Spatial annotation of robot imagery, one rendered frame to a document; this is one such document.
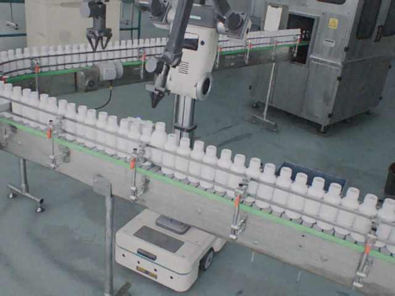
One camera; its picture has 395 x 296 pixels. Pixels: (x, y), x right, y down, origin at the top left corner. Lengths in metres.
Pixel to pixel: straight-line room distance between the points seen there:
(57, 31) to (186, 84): 3.58
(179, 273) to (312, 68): 3.42
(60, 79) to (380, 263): 2.38
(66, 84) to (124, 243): 1.25
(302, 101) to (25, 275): 3.82
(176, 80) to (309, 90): 3.22
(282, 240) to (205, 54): 1.04
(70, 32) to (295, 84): 2.93
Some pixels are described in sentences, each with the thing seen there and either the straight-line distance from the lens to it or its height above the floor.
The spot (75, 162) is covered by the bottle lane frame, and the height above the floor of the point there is 0.91.
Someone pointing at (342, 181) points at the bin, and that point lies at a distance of 2.07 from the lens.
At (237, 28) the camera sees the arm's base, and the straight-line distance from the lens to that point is 2.11.
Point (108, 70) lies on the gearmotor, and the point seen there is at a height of 1.01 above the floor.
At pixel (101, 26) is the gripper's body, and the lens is 1.94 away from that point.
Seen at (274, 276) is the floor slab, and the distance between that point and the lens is 2.86.
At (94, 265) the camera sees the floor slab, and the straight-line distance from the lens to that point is 2.79.
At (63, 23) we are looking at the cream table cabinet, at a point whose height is 0.91.
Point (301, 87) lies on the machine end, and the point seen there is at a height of 0.48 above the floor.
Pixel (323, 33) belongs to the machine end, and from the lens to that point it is 5.15.
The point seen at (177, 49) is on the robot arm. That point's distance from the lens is 1.85.
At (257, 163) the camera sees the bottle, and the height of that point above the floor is 1.16.
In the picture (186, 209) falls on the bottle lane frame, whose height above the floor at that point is 0.89.
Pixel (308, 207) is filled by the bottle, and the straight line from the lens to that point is 1.53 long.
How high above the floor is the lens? 1.82
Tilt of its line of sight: 24 degrees down
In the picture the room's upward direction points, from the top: 6 degrees clockwise
